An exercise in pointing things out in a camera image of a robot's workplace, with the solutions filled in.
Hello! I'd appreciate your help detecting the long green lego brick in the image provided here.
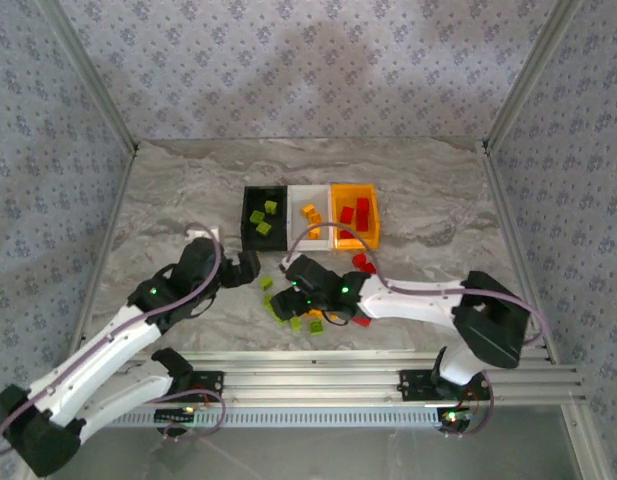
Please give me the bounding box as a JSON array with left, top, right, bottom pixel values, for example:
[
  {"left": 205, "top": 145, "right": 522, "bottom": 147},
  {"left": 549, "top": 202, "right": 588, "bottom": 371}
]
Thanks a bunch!
[{"left": 262, "top": 293, "right": 288, "bottom": 325}]

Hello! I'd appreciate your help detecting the black plastic bin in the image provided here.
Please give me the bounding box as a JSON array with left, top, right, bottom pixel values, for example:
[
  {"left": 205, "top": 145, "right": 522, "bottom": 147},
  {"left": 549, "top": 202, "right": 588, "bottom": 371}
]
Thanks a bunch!
[{"left": 241, "top": 185, "right": 292, "bottom": 253}]

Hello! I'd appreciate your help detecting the white plastic bin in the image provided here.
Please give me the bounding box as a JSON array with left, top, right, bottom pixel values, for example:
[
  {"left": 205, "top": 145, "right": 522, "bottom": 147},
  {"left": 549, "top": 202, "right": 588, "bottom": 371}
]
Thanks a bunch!
[{"left": 286, "top": 184, "right": 337, "bottom": 252}]

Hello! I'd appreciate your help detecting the orange plastic bin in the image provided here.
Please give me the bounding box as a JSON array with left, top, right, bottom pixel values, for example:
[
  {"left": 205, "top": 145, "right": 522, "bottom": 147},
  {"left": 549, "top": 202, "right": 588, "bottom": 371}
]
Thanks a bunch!
[{"left": 330, "top": 183, "right": 382, "bottom": 251}]

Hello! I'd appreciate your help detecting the small black circuit board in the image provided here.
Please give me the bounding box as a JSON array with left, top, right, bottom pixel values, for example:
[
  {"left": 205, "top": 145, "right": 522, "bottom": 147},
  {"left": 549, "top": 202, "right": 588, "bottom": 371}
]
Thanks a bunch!
[
  {"left": 436, "top": 407, "right": 473, "bottom": 434},
  {"left": 154, "top": 407, "right": 198, "bottom": 425}
]

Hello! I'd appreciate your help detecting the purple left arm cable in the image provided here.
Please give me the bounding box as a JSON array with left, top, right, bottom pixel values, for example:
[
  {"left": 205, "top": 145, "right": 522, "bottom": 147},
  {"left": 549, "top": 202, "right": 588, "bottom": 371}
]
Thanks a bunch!
[{"left": 0, "top": 227, "right": 228, "bottom": 457}]

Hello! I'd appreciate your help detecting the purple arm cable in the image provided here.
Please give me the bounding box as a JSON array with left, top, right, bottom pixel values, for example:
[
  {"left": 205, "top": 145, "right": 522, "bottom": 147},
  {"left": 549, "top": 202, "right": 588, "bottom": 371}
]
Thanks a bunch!
[
  {"left": 0, "top": 227, "right": 228, "bottom": 457},
  {"left": 280, "top": 222, "right": 549, "bottom": 439}
]

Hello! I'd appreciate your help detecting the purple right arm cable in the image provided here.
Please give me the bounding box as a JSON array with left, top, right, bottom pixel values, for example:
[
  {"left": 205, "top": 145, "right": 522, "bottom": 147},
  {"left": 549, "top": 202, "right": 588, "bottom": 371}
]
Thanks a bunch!
[{"left": 280, "top": 222, "right": 549, "bottom": 439}]

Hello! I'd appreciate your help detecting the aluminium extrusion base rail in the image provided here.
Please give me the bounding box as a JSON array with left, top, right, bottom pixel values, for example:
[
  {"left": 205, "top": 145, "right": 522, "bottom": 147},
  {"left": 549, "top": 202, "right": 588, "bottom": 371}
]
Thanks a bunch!
[{"left": 122, "top": 349, "right": 587, "bottom": 407}]

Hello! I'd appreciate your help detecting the aluminium side rail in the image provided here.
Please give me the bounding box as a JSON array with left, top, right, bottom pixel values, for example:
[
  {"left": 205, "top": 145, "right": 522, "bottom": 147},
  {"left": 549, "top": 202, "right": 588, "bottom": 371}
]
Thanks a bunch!
[
  {"left": 480, "top": 142, "right": 612, "bottom": 480},
  {"left": 17, "top": 142, "right": 142, "bottom": 480}
]

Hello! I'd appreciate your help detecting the grey slotted cable duct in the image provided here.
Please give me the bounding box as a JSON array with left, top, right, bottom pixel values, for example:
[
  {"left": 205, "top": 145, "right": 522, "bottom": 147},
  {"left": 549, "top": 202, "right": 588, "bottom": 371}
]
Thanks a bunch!
[{"left": 105, "top": 404, "right": 469, "bottom": 430}]

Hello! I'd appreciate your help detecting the aluminium frame post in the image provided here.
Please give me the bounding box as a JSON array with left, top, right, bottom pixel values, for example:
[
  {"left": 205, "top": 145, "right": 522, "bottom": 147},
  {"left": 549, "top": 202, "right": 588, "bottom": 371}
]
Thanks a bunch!
[
  {"left": 36, "top": 0, "right": 140, "bottom": 151},
  {"left": 481, "top": 0, "right": 578, "bottom": 150}
]

